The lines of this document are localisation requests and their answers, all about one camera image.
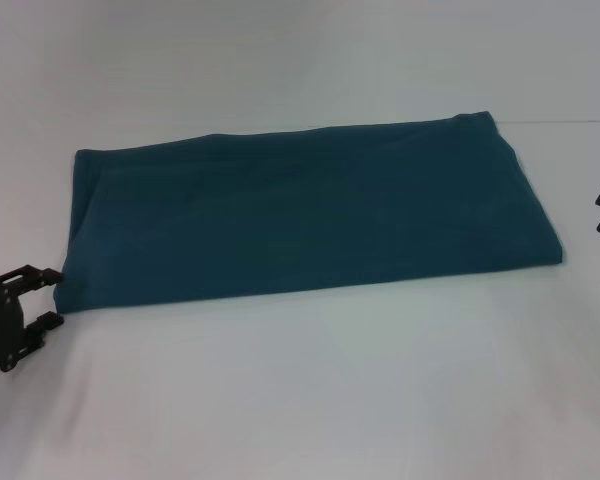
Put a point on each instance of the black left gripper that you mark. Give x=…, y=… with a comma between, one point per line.
x=5, y=320

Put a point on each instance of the teal blue t-shirt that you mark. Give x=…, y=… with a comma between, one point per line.
x=305, y=215

